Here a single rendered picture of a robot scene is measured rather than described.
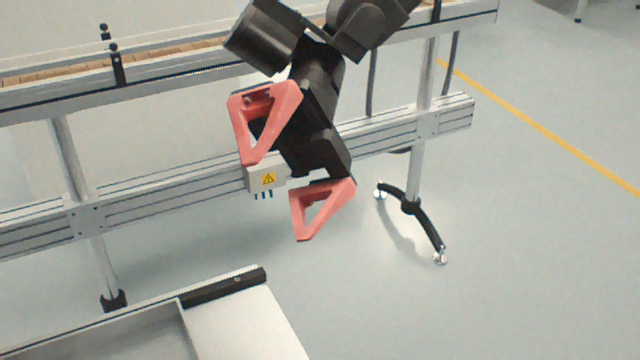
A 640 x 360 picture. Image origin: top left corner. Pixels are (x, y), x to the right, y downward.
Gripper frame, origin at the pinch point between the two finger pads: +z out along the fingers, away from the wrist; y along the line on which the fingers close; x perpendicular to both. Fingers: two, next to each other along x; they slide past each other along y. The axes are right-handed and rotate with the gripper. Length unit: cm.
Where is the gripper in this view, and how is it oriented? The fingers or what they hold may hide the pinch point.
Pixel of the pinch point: (280, 197)
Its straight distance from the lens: 49.3
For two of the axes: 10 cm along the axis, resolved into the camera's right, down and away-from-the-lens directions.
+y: 4.3, 6.7, 6.1
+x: -8.9, 1.8, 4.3
